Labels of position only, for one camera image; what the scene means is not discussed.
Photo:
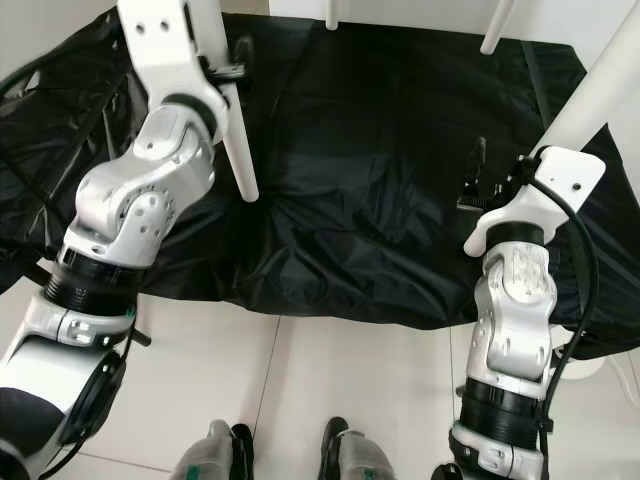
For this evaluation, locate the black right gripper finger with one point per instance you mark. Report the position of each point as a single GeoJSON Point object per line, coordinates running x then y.
{"type": "Point", "coordinates": [476, 160]}

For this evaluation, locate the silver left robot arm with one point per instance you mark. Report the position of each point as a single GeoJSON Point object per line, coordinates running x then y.
{"type": "Point", "coordinates": [140, 200]}

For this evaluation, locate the black tablecloth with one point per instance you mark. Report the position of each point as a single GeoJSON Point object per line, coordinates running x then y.
{"type": "Point", "coordinates": [360, 150]}

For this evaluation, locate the white standing fan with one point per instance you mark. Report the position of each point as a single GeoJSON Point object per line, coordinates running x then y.
{"type": "Point", "coordinates": [588, 368]}

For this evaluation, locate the grey right robot foot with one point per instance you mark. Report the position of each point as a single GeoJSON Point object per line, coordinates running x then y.
{"type": "Point", "coordinates": [350, 450]}

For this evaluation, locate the grey robot foot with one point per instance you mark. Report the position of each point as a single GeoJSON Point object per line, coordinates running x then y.
{"type": "Point", "coordinates": [350, 450]}
{"type": "Point", "coordinates": [215, 450]}

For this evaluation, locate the grey left robot foot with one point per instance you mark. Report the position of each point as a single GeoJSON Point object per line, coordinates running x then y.
{"type": "Point", "coordinates": [215, 450]}

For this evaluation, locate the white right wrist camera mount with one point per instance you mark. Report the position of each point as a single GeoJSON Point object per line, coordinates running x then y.
{"type": "Point", "coordinates": [565, 180]}

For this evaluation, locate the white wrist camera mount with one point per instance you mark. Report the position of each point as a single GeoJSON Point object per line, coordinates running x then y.
{"type": "Point", "coordinates": [160, 40]}
{"type": "Point", "coordinates": [565, 180]}

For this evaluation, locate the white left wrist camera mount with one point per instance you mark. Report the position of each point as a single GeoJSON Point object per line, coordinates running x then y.
{"type": "Point", "coordinates": [160, 40]}

